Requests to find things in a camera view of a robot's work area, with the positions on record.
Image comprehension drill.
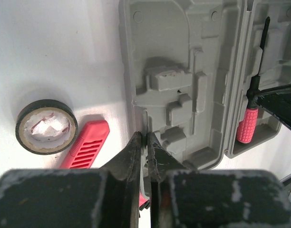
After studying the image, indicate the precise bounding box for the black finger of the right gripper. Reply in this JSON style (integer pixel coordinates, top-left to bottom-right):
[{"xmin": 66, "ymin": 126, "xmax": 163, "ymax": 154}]
[{"xmin": 253, "ymin": 84, "xmax": 291, "ymax": 131}]

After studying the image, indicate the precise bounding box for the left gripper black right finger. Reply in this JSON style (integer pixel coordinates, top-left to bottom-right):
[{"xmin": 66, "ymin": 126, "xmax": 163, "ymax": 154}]
[{"xmin": 147, "ymin": 133, "xmax": 291, "ymax": 228}]

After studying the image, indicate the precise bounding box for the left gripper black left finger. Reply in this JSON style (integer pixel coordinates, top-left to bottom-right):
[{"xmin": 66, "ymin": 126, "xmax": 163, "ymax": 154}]
[{"xmin": 0, "ymin": 132, "xmax": 142, "ymax": 228}]

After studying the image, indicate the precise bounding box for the red hex key set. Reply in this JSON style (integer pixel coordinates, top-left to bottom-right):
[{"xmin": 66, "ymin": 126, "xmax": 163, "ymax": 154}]
[{"xmin": 139, "ymin": 193, "xmax": 151, "ymax": 211}]

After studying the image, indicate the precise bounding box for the short red black screwdriver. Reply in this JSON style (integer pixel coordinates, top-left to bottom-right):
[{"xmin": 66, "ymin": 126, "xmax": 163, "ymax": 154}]
[{"xmin": 236, "ymin": 16, "xmax": 271, "ymax": 144}]

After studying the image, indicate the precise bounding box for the grey plastic tool case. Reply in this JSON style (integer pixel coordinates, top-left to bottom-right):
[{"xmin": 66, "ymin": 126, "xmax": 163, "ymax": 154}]
[{"xmin": 119, "ymin": 0, "xmax": 291, "ymax": 169}]

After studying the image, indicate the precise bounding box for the red black utility knife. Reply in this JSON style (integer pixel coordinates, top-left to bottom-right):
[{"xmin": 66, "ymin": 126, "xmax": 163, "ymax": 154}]
[{"xmin": 60, "ymin": 120, "xmax": 110, "ymax": 169}]

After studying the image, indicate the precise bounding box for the black tape roll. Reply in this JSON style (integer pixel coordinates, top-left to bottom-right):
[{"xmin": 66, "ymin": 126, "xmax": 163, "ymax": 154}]
[{"xmin": 15, "ymin": 99, "xmax": 78, "ymax": 155}]

